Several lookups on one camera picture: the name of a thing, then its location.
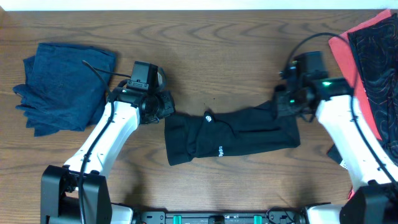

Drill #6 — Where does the red garment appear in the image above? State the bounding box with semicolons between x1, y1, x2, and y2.
328;9;393;200

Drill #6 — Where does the folded navy blue garment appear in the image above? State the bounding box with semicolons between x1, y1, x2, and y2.
13;43;116;137

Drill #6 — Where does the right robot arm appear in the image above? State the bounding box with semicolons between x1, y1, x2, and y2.
274;52;397;224

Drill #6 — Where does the black patterned garment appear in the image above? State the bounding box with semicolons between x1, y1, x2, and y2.
348;13;397;161

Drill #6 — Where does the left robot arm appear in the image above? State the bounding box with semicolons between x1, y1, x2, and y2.
40;61;175;223

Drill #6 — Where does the black mounting rail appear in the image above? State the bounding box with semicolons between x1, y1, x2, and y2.
119;207;309;224

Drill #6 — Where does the black t-shirt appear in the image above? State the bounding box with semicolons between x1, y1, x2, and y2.
164;101;300;166

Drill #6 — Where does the black garment with logo tag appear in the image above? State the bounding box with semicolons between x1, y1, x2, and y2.
326;145;348;170

